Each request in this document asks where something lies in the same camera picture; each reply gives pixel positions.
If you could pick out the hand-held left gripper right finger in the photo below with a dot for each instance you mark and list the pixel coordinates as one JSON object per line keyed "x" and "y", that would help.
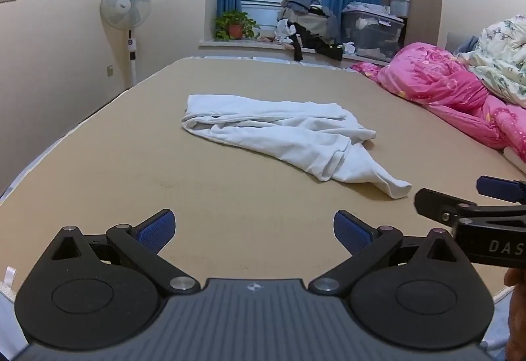
{"x": 351, "y": 231}

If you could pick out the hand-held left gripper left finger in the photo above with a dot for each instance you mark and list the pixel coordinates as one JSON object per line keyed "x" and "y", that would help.
{"x": 158, "y": 231}

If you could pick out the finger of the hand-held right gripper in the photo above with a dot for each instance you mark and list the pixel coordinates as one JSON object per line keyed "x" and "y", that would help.
{"x": 448, "y": 205}
{"x": 499, "y": 188}

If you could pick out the white garment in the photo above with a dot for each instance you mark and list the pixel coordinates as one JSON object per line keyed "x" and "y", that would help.
{"x": 287, "y": 135}

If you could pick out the pile of dark clothes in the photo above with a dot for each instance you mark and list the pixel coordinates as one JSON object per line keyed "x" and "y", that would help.
{"x": 308, "y": 22}

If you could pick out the person's right hand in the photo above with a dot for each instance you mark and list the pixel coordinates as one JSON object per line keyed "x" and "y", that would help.
{"x": 518, "y": 315}

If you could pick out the white pillow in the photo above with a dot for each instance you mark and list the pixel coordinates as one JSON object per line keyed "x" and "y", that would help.
{"x": 517, "y": 159}

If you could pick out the beige bed mat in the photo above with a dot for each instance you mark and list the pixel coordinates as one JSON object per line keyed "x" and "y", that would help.
{"x": 185, "y": 180}

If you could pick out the pink quilt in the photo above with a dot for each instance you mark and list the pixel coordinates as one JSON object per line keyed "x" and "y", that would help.
{"x": 435, "y": 85}

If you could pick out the floral white quilt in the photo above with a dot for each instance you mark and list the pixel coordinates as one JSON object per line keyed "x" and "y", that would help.
{"x": 501, "y": 52}

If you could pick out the grey blue cloth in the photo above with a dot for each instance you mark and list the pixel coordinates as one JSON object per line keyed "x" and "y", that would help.
{"x": 466, "y": 45}

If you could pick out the clear plastic storage bin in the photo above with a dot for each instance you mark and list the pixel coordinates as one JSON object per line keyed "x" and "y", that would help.
{"x": 372, "y": 32}

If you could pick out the white storage box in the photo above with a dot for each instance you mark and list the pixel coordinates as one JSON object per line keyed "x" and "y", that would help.
{"x": 399, "y": 6}

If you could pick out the window sill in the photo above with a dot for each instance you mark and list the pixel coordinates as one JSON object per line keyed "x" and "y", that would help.
{"x": 254, "y": 45}

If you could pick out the potted green plant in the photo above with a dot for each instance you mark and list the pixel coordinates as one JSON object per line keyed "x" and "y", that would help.
{"x": 234, "y": 24}

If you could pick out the white standing fan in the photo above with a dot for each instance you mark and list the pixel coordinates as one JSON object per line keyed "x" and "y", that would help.
{"x": 125, "y": 3}

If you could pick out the wall socket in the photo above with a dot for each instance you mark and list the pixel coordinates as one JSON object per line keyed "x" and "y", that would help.
{"x": 109, "y": 71}

